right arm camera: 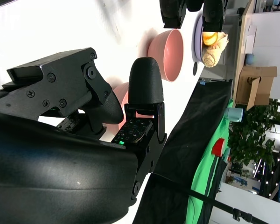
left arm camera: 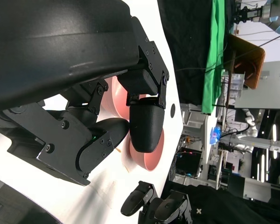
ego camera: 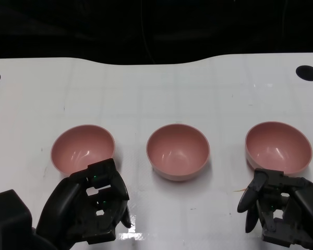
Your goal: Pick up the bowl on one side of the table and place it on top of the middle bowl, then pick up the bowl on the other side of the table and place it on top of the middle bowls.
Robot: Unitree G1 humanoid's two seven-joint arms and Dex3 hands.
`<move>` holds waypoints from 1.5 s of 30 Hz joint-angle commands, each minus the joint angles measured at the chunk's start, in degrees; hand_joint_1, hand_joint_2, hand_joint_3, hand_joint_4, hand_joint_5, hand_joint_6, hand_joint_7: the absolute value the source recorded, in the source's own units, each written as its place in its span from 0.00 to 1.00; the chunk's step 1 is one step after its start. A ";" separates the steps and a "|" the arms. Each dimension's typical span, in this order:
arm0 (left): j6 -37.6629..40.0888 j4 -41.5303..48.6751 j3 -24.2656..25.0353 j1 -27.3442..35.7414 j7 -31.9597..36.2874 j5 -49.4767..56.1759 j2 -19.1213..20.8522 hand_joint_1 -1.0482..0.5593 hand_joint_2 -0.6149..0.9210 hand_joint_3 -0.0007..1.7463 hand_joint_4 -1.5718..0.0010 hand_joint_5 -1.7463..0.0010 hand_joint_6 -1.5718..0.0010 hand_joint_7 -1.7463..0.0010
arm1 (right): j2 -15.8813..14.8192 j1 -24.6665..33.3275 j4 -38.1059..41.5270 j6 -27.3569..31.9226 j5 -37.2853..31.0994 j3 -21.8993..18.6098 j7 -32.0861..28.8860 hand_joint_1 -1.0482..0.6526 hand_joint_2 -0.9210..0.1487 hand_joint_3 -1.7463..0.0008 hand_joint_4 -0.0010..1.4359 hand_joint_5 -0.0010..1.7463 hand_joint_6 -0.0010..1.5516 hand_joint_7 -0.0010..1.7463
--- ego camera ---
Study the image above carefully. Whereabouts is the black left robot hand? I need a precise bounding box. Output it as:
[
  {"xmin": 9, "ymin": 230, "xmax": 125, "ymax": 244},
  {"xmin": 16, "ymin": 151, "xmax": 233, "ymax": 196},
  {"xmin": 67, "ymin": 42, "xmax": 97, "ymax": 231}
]
[{"xmin": 35, "ymin": 158, "xmax": 133, "ymax": 246}]

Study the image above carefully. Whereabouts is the pink plastic bowl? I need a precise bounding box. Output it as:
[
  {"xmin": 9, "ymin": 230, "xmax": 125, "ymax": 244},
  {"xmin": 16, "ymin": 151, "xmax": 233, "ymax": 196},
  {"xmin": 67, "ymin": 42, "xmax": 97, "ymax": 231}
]
[
  {"xmin": 146, "ymin": 123, "xmax": 211, "ymax": 182},
  {"xmin": 50, "ymin": 124, "xmax": 116, "ymax": 176},
  {"xmin": 245, "ymin": 121, "xmax": 313, "ymax": 176}
]

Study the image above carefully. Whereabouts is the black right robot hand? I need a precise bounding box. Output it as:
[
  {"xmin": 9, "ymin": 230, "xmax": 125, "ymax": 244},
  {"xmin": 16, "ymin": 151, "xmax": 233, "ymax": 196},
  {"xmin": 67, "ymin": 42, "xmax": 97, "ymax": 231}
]
[{"xmin": 237, "ymin": 168, "xmax": 313, "ymax": 250}]

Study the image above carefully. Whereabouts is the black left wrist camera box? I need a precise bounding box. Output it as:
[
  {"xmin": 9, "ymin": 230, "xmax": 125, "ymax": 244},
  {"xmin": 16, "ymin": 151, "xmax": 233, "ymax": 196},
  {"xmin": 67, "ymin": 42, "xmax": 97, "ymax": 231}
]
[{"xmin": 0, "ymin": 189, "xmax": 34, "ymax": 250}]

